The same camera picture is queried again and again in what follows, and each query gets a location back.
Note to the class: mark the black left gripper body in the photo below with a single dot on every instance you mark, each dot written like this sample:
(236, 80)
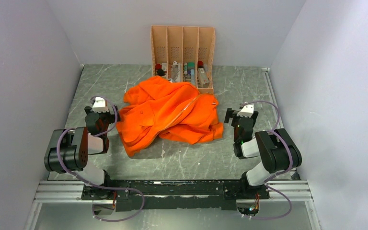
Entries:
(107, 119)

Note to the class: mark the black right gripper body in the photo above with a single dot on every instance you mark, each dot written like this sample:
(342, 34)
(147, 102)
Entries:
(235, 119)

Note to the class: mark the orange jacket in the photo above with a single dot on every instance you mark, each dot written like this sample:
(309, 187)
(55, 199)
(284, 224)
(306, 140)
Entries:
(172, 111)

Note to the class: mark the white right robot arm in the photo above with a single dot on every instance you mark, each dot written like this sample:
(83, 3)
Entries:
(275, 148)

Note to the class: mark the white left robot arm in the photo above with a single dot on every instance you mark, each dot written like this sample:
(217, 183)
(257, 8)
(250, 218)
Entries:
(69, 153)

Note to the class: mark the grey rectangular box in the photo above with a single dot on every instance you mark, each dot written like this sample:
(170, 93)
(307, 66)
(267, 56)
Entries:
(203, 80)

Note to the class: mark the red round cap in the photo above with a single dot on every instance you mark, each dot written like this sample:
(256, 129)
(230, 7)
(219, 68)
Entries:
(200, 64)

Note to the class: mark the green capped bottle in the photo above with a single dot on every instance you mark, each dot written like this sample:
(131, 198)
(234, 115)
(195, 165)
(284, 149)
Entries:
(190, 66)

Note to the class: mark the tan perforated organizer rack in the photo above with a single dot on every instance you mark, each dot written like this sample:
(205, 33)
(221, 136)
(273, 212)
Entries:
(172, 46)

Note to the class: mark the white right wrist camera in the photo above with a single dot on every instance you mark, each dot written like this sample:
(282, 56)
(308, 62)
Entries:
(246, 110)

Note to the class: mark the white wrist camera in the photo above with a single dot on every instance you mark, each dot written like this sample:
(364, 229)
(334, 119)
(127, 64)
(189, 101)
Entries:
(246, 110)
(100, 105)

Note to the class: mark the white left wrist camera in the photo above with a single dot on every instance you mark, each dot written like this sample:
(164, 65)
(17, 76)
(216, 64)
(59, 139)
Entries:
(100, 105)

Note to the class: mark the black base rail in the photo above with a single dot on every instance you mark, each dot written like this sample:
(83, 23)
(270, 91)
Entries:
(130, 195)

